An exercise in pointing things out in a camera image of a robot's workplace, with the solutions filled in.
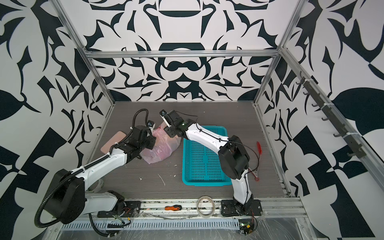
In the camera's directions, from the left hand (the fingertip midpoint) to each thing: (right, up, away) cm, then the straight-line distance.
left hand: (151, 133), depth 87 cm
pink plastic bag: (+9, -7, 0) cm, 11 cm away
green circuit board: (+49, -42, -16) cm, 66 cm away
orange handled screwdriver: (+15, -35, -14) cm, 40 cm away
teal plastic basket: (+29, -19, +2) cm, 35 cm away
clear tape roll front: (+34, -37, -12) cm, 52 cm away
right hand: (+12, +5, +1) cm, 13 cm away
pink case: (-25, -4, +10) cm, 27 cm away
